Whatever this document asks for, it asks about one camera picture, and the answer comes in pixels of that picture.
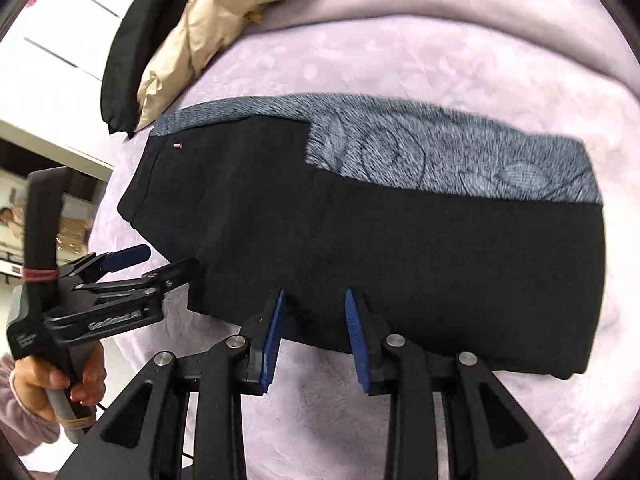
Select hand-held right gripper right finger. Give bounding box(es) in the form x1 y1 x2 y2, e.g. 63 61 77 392
344 287 576 480

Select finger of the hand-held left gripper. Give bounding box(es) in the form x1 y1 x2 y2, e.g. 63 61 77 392
74 258 201 297
60 244 152 282

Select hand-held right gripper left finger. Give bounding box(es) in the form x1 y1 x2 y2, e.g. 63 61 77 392
57 289 287 480

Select black pants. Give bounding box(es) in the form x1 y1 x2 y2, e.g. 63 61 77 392
117 115 607 381

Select person's left forearm lavender sleeve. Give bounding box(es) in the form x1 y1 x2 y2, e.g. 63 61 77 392
0 354 62 461

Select person's left hand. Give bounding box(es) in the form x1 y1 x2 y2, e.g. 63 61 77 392
12 342 107 423

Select black jacket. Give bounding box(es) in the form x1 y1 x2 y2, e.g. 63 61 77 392
100 0 236 140

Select white wardrobe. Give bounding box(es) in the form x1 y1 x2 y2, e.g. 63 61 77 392
0 0 171 171

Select beige puffer jacket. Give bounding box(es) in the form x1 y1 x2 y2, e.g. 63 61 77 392
135 0 506 133

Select lavender blanket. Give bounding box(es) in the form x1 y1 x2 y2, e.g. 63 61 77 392
85 0 640 480

